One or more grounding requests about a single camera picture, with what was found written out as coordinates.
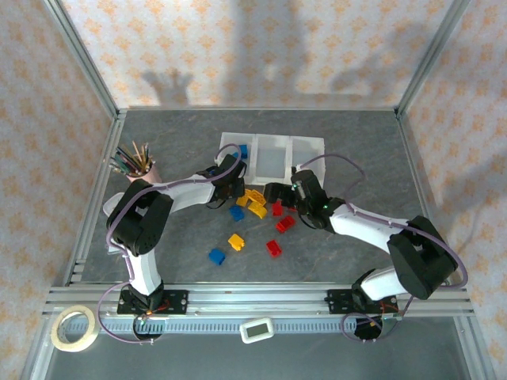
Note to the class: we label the dark pencil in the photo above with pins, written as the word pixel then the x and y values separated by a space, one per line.
pixel 126 158

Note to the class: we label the aluminium front frame rail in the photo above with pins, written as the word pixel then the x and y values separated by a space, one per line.
pixel 257 295

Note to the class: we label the aluminium side frame rail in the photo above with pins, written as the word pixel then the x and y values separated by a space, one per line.
pixel 416 174
pixel 97 190

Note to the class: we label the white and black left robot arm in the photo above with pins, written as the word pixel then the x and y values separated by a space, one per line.
pixel 146 269

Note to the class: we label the masking tape roll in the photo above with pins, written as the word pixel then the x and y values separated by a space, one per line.
pixel 54 331

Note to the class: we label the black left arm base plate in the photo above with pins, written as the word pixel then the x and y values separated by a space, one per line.
pixel 176 301

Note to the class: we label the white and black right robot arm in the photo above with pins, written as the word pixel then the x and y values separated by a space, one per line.
pixel 358 226

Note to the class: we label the yellow pencil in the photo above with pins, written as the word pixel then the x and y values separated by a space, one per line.
pixel 136 152

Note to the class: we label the pink pencil cup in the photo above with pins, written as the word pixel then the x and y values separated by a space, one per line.
pixel 149 176

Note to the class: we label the white plastic bin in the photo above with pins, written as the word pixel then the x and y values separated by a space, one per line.
pixel 271 158
pixel 311 152
pixel 229 139

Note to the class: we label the yellow lego brick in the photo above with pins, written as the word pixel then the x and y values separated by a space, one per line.
pixel 236 242
pixel 241 201

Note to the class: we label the wooden pencil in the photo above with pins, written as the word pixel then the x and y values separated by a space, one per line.
pixel 145 154

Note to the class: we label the white digital timer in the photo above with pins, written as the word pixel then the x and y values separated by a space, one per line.
pixel 257 331

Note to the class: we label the aluminium frame post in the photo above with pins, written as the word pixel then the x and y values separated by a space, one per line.
pixel 81 51
pixel 433 51

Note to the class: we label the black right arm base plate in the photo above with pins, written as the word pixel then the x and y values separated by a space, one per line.
pixel 336 299

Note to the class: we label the long red lego brick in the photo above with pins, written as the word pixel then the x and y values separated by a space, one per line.
pixel 286 224

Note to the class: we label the green pencil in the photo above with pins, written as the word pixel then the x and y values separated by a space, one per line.
pixel 120 166

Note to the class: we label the aluminium back frame rail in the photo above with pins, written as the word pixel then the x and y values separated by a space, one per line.
pixel 257 109

